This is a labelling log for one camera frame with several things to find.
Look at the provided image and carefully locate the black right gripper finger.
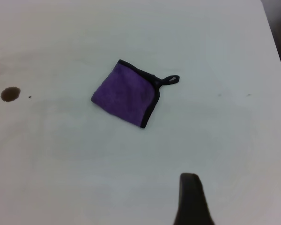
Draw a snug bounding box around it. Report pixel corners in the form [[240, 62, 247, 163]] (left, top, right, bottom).
[[172, 172, 216, 225]]

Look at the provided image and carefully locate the purple cloth with black trim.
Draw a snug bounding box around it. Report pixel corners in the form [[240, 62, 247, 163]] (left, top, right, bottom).
[[90, 59, 180, 129]]

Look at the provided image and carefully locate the brown coffee spill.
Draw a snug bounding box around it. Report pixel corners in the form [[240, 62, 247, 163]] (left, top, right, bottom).
[[0, 86, 21, 103]]

